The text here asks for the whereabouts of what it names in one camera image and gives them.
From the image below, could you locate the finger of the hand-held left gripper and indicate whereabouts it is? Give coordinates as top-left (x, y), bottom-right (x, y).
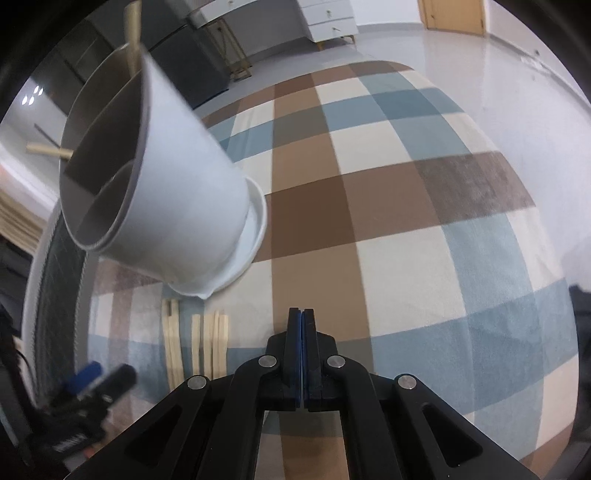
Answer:
top-left (66, 361), bottom-right (103, 394)
top-left (92, 364), bottom-right (138, 401)

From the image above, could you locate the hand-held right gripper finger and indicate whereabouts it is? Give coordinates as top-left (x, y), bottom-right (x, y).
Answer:
top-left (303, 307), bottom-right (536, 480)
top-left (65, 307), bottom-right (303, 480)

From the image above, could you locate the white utensil holder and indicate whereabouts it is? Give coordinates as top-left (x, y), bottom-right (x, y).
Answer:
top-left (58, 44), bottom-right (269, 298)

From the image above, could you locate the grey quilted bed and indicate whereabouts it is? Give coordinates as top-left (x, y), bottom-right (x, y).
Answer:
top-left (23, 198), bottom-right (100, 416)

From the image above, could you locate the beige curtain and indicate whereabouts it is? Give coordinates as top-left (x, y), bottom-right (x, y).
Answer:
top-left (0, 185), bottom-right (56, 254)

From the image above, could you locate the checked rug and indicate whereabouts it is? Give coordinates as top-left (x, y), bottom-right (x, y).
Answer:
top-left (88, 60), bottom-right (580, 480)

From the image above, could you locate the glossy white wardrobe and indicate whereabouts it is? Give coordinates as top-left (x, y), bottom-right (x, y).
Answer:
top-left (2, 69), bottom-right (70, 153)

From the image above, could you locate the dark glass cabinet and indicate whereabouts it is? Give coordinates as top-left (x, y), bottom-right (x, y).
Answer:
top-left (44, 18), bottom-right (130, 88)

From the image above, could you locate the dark grey fridge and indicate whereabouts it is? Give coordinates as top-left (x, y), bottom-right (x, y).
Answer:
top-left (141, 0), bottom-right (232, 109)

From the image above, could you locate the white desk with drawers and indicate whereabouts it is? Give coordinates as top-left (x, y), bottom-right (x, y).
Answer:
top-left (217, 0), bottom-right (358, 44)

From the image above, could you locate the wooden door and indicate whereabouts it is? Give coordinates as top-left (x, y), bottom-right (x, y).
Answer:
top-left (418, 0), bottom-right (485, 33)

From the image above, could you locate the gold frame stool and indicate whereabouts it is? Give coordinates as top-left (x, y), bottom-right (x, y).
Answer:
top-left (187, 7), bottom-right (254, 83)

